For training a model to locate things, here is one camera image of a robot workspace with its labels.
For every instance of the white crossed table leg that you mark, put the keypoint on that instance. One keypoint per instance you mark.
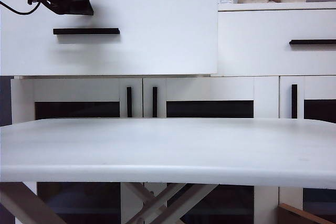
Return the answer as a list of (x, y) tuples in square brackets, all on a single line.
[(187, 193), (143, 191)]

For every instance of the white cabinet drawer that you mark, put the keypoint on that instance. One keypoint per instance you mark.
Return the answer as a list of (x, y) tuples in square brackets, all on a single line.
[(262, 51), (157, 37)]

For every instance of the brown wooden board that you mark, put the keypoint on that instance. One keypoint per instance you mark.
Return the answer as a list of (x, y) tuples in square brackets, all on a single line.
[(294, 214)]

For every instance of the white cabinet door dark window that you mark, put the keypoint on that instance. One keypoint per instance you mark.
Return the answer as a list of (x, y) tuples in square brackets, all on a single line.
[(317, 87), (210, 87), (78, 87)]

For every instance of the white sideboard cabinet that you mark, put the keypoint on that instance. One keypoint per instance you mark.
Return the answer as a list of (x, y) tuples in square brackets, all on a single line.
[(262, 6)]

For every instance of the brown table leg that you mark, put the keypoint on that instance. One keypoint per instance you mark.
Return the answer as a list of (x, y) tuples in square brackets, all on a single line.
[(26, 205)]

